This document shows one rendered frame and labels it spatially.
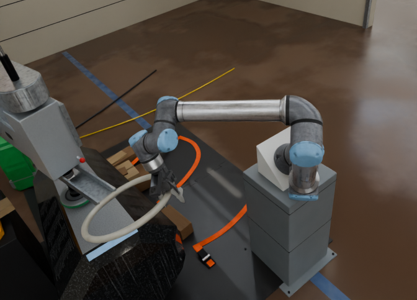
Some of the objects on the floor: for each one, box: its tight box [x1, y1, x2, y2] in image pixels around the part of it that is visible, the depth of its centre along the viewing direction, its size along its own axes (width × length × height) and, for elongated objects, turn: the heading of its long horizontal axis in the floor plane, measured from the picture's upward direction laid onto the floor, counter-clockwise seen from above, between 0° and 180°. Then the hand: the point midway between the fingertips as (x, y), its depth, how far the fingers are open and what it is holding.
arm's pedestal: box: [243, 163, 337, 298], centre depth 241 cm, size 50×50×85 cm
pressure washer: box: [0, 136, 38, 191], centre depth 351 cm, size 35×35×87 cm
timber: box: [161, 204, 194, 240], centre depth 296 cm, size 30×12×12 cm, turn 52°
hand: (174, 204), depth 162 cm, fingers open, 9 cm apart
